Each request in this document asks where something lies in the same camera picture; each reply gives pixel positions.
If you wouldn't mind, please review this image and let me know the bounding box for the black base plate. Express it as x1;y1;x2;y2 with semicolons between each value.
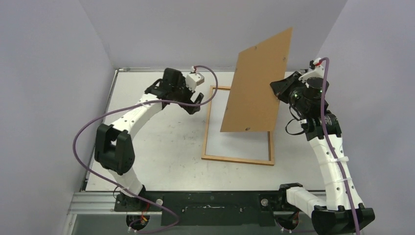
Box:
114;190;299;227

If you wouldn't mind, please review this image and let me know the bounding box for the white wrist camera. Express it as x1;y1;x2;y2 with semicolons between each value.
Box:
299;58;324;83
185;72;205;93

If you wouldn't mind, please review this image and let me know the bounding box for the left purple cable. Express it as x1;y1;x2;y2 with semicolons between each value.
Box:
72;65;219;235

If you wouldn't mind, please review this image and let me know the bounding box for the photo print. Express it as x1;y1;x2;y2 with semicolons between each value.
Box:
205;89;269;161

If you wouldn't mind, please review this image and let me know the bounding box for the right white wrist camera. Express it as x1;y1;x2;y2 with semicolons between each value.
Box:
299;58;324;83

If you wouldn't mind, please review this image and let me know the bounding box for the aluminium rail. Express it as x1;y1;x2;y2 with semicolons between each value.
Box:
67;191;328;215

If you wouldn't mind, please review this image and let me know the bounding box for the wooden picture frame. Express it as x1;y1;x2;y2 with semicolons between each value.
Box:
201;86;275;166

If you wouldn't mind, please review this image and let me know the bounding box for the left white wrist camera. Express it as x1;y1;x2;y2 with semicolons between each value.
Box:
185;72;205;93

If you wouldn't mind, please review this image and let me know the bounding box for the brown backing board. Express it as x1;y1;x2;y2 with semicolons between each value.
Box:
220;27;293;132

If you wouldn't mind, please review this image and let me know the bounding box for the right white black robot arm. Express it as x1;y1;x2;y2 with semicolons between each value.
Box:
270;72;375;235

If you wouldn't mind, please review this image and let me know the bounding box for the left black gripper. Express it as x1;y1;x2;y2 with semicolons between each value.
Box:
171;76;203;114

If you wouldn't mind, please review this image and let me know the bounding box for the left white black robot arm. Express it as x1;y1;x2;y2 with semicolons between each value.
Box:
94;68;205;211

